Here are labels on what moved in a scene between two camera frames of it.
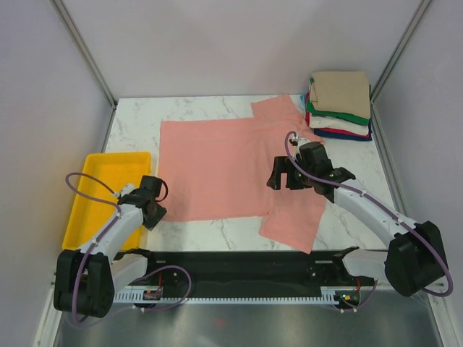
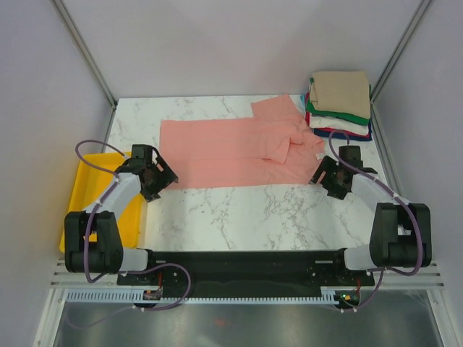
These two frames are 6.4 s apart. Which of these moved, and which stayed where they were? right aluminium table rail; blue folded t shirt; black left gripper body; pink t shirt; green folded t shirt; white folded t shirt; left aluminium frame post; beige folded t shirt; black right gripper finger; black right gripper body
Moved: black right gripper finger; pink t shirt; black right gripper body; black left gripper body
Stayed: right aluminium table rail; beige folded t shirt; green folded t shirt; white folded t shirt; blue folded t shirt; left aluminium frame post
